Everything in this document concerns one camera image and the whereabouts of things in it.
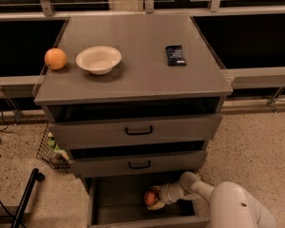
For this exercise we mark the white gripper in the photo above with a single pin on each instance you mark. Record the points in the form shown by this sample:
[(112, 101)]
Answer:
[(166, 194)]

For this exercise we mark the red apple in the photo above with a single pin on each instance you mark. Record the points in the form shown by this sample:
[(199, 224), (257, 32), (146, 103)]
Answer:
[(150, 197)]

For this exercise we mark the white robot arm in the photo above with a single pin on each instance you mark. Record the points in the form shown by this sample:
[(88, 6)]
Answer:
[(231, 205)]

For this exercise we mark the grey middle drawer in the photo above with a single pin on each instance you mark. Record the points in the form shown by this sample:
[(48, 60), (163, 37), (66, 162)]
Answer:
[(118, 166)]

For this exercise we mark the grey drawer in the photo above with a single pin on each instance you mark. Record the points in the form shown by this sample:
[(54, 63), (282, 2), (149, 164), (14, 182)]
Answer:
[(109, 133), (118, 166), (117, 202)]

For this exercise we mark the grey bottom drawer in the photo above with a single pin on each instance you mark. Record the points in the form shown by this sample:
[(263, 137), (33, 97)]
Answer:
[(117, 202)]

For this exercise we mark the grey drawer cabinet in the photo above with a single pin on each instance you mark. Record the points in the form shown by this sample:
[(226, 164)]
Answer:
[(141, 85)]

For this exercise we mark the grey top drawer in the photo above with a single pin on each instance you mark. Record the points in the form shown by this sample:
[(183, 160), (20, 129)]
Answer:
[(109, 133)]

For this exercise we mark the black metal pole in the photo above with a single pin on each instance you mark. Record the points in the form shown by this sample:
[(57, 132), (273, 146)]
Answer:
[(35, 176)]

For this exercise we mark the dark blue snack packet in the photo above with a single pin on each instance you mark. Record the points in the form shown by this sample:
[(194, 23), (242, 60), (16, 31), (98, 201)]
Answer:
[(175, 56)]

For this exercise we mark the white paper bowl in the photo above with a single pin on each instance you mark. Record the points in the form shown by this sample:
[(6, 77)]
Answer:
[(98, 60)]

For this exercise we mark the orange fruit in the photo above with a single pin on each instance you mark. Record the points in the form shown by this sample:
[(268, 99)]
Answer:
[(55, 58)]

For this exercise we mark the black middle drawer handle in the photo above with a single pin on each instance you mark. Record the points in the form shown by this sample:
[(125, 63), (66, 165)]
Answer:
[(139, 165)]

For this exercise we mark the black drawer handle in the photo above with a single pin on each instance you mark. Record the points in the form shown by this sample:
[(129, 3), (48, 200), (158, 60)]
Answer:
[(138, 132), (139, 165)]

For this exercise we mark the black top drawer handle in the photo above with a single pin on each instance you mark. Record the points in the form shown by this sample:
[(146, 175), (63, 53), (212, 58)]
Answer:
[(138, 132)]

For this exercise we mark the black wire basket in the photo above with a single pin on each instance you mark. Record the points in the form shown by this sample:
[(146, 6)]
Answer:
[(51, 154)]

